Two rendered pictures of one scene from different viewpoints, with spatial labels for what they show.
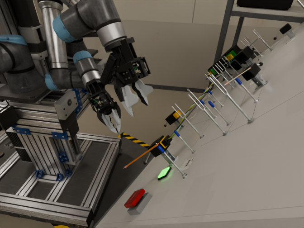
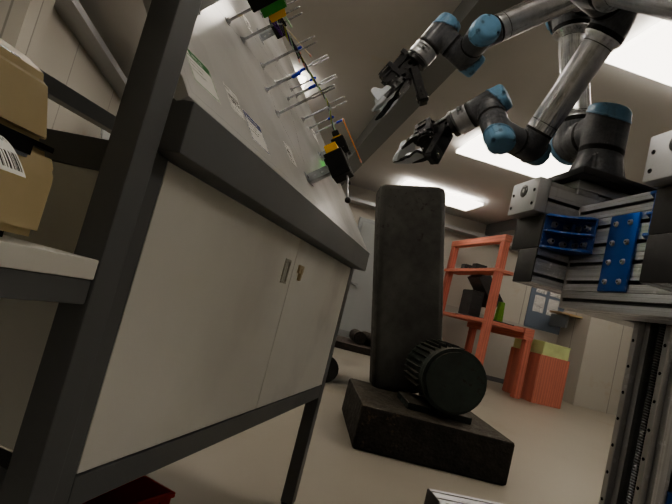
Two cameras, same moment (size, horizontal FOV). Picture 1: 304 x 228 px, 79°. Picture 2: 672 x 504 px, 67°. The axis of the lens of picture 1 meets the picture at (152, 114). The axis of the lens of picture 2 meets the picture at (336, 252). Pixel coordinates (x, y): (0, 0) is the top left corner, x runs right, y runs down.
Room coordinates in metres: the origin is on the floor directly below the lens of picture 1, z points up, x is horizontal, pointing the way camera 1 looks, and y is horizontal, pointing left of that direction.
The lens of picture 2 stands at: (1.91, -0.39, 0.68)
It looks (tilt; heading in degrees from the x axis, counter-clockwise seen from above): 5 degrees up; 164
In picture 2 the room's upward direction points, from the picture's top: 14 degrees clockwise
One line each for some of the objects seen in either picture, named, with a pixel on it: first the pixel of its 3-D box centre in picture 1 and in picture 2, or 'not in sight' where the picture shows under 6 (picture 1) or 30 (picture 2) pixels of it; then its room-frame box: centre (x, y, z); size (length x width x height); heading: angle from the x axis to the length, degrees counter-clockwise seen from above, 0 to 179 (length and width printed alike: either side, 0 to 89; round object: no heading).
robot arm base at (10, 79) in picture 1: (23, 75); (597, 168); (0.80, 0.60, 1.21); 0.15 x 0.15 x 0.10
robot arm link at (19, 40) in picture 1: (11, 50); (604, 129); (0.79, 0.61, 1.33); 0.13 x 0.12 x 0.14; 169
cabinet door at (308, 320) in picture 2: not in sight; (311, 324); (0.54, -0.01, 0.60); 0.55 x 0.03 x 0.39; 148
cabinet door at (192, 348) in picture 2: not in sight; (220, 318); (1.00, -0.30, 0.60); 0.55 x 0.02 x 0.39; 148
